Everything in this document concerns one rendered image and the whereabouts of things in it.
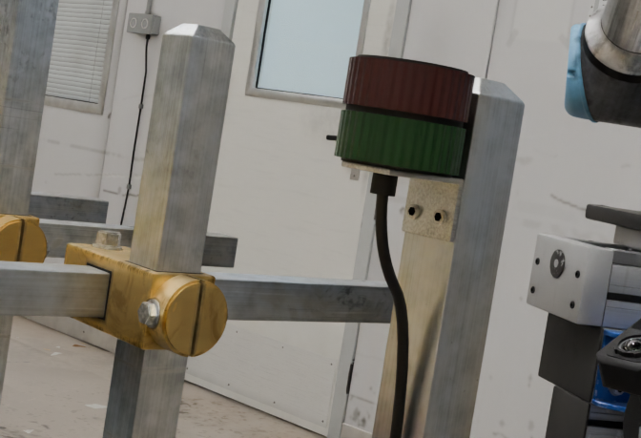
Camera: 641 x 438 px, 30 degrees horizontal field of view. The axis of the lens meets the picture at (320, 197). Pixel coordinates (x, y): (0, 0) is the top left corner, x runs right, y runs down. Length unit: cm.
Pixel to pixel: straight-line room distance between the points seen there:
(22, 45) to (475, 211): 50
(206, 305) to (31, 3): 33
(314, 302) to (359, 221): 334
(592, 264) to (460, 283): 83
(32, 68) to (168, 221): 27
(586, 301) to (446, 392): 82
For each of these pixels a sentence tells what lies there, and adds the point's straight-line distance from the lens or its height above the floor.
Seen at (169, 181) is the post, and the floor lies 103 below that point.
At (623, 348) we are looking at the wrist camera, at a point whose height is 97.
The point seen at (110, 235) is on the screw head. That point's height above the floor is 98.
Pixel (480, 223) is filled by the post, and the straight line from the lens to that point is 59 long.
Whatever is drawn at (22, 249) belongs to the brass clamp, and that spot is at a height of 95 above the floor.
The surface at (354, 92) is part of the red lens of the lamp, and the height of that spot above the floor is 110.
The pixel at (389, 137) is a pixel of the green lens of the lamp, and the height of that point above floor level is 108.
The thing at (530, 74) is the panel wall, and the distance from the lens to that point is 387.
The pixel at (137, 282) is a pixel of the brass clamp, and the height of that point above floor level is 96.
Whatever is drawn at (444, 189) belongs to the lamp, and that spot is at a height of 106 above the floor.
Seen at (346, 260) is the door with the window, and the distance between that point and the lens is 429.
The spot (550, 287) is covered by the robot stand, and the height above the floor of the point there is 93.
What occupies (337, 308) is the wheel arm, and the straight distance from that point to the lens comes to 94.
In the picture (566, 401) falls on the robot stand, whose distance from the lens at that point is 149.
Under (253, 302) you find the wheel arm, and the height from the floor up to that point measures 95.
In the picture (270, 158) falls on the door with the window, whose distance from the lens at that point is 460.
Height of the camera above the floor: 107
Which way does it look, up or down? 3 degrees down
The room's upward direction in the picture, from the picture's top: 9 degrees clockwise
